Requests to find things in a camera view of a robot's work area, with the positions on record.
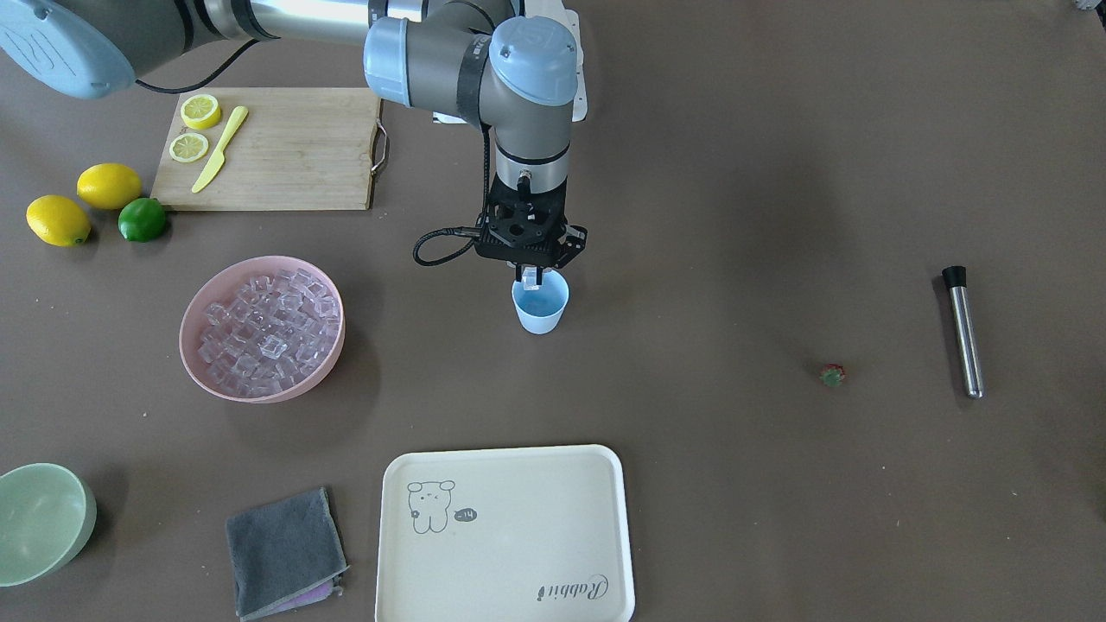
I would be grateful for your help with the cream serving tray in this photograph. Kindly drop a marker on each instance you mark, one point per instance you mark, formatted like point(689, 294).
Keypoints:
point(507, 534)

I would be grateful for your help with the yellow lemon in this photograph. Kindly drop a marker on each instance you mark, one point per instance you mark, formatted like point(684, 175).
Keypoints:
point(109, 186)
point(57, 220)

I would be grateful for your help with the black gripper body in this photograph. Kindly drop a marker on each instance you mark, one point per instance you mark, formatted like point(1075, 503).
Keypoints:
point(575, 241)

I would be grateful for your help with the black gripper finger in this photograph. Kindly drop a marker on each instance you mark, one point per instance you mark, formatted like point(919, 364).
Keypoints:
point(529, 278)

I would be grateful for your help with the green lime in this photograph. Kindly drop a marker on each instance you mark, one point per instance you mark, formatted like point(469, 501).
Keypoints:
point(142, 220)

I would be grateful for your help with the wooden cutting board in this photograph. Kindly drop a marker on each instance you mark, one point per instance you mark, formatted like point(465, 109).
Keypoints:
point(300, 148)

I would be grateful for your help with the lemon half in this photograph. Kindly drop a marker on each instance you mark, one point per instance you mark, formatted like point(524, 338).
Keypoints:
point(201, 111)
point(188, 147)

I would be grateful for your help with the green bowl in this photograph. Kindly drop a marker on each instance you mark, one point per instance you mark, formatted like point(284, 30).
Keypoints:
point(47, 516)

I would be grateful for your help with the clear ice cubes pile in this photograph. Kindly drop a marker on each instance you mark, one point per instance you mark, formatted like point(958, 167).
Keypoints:
point(268, 333)

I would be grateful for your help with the pink bowl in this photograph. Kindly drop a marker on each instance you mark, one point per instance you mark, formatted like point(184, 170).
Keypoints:
point(259, 341)

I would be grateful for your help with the yellow plastic knife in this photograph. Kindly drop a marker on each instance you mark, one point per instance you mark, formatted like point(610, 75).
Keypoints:
point(217, 158)

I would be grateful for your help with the steel muddler with black tip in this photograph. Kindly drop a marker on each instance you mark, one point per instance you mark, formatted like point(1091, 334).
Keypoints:
point(955, 282)

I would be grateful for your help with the blue plastic cup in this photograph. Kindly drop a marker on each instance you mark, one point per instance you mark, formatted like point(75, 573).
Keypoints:
point(539, 311)

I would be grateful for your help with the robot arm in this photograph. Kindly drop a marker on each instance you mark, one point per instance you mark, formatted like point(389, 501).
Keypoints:
point(514, 74)

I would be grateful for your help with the grey folded cloth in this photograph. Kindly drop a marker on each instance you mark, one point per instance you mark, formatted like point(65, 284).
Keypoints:
point(285, 555)

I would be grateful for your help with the red strawberry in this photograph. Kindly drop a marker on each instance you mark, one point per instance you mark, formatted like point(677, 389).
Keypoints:
point(833, 375)

